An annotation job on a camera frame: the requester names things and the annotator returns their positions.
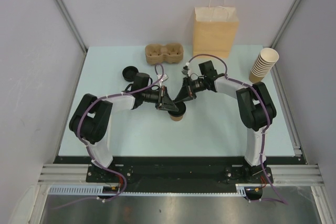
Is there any white cable duct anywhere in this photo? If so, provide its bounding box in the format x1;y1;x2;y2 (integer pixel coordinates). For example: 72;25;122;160
48;184;262;197

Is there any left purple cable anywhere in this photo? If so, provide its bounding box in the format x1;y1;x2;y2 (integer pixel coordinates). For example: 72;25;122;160
51;63;165;210

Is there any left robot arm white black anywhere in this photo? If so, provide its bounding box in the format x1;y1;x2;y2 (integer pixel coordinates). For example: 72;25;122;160
69;73;178;182

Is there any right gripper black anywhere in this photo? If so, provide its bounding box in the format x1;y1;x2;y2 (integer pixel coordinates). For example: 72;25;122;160
175;76;207;103

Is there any stack of paper cups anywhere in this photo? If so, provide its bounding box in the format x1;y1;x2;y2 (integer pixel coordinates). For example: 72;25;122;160
249;48;279;83

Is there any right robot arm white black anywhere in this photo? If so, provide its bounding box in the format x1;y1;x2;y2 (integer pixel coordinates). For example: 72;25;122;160
174;61;277;183

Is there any stack of black lids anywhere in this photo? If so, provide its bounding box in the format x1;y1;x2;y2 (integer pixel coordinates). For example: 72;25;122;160
122;66;139;82

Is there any brown paper coffee cup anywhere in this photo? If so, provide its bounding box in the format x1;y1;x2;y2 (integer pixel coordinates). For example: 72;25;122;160
170;114;183;122

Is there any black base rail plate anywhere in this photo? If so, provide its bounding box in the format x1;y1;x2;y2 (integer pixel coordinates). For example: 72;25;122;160
54;156;306;189

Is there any brown paper bag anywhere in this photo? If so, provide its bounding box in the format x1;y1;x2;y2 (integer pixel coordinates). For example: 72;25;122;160
193;0;239;58

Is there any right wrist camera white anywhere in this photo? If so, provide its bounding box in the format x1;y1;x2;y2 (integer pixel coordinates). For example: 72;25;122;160
182;62;191;77

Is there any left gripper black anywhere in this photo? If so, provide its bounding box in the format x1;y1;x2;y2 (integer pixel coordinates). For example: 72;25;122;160
141;86;178;112

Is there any black coffee cup lid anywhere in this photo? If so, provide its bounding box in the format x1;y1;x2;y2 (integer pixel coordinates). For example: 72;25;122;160
168;102;186;117

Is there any brown pulp cup carrier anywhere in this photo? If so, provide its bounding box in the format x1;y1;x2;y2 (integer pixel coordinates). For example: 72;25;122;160
145;43;184;65

